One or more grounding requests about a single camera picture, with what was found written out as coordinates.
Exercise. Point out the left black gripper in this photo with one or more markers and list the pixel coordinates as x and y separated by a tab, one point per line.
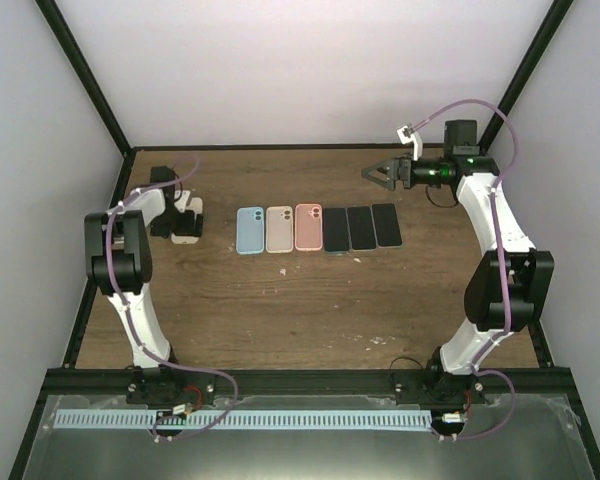
186	229

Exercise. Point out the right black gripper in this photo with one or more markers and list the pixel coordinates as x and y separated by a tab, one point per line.
396	164

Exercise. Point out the silver phone from blue case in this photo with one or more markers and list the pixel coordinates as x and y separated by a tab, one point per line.
386	223

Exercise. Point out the green phone from beige case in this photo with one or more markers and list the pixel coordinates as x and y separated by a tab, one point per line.
361	228

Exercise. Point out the black screen phone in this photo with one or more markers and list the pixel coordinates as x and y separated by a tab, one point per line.
335	230

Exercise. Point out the blue cased phone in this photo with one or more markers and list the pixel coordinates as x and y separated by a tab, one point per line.
250	230

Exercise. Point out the pink phone case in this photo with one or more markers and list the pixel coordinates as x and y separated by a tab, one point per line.
308	227

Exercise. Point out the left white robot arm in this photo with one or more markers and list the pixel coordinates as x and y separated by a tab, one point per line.
119	262

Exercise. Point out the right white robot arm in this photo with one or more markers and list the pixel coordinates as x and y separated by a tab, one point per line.
508	289

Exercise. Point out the light blue slotted strip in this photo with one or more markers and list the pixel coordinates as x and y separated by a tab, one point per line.
380	420

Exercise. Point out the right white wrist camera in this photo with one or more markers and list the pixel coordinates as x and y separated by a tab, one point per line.
408	135

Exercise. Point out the black front rail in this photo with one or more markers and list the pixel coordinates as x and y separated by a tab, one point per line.
405	386

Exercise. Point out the black frame post right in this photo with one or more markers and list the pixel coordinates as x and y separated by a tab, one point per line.
542	39

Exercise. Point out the black frame post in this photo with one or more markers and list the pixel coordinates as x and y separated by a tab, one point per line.
71	49
542	39

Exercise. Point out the black frame post left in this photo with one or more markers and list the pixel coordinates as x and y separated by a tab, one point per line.
71	49

